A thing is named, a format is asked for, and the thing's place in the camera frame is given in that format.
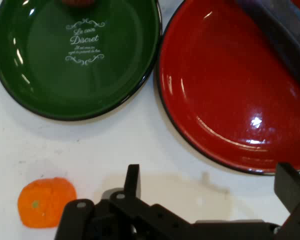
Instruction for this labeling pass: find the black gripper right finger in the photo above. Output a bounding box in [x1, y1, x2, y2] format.
[273, 162, 300, 240]

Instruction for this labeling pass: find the orange toy mandarin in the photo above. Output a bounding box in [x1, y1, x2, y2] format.
[17, 176, 78, 229]

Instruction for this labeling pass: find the red-brown toy fruit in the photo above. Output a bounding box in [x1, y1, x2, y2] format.
[61, 0, 95, 8]

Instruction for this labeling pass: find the green enamel plate white print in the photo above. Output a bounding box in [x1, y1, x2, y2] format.
[0, 0, 163, 122]

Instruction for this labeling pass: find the red enamel plate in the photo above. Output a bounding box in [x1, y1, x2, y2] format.
[155, 0, 300, 176]

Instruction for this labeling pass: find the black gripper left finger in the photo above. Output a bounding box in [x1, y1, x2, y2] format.
[54, 163, 192, 240]

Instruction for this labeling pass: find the purple toy eggplant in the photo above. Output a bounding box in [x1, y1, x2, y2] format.
[233, 0, 300, 93]

